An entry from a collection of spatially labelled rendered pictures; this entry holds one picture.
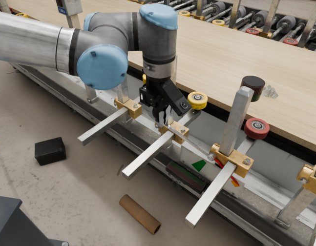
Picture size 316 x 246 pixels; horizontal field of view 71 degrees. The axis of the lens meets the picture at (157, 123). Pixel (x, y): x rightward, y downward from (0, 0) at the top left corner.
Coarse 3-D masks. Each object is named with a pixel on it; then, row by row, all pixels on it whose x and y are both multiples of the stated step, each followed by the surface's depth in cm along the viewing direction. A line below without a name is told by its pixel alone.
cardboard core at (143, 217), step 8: (120, 200) 147; (128, 200) 146; (128, 208) 143; (136, 208) 142; (136, 216) 140; (144, 216) 138; (152, 216) 140; (144, 224) 137; (152, 224) 135; (160, 224) 137; (152, 232) 134
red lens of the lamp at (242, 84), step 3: (243, 78) 61; (243, 81) 60; (264, 81) 60; (240, 84) 62; (243, 84) 60; (246, 84) 59; (264, 84) 59; (240, 87) 62; (249, 87) 59; (252, 87) 58; (255, 87) 58; (258, 87) 58; (261, 87) 58; (255, 90) 59; (258, 90) 59; (261, 90) 59; (255, 93) 59; (258, 93) 60
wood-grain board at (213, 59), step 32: (32, 0) 187; (96, 0) 187; (192, 32) 139; (224, 32) 139; (128, 64) 115; (192, 64) 110; (224, 64) 110; (256, 64) 110; (288, 64) 110; (224, 96) 92; (288, 96) 92; (288, 128) 78
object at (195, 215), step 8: (248, 136) 81; (248, 144) 78; (240, 152) 75; (224, 168) 71; (232, 168) 71; (224, 176) 69; (216, 184) 67; (224, 184) 69; (208, 192) 65; (216, 192) 65; (200, 200) 63; (208, 200) 63; (192, 208) 61; (200, 208) 61; (192, 216) 60; (200, 216) 60; (192, 224) 58
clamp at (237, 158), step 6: (216, 144) 77; (210, 150) 77; (216, 150) 75; (234, 150) 75; (216, 156) 76; (222, 156) 74; (228, 156) 73; (234, 156) 73; (240, 156) 73; (246, 156) 73; (222, 162) 75; (234, 162) 71; (240, 162) 71; (252, 162) 71; (240, 168) 71; (246, 168) 70; (240, 174) 73; (246, 174) 73
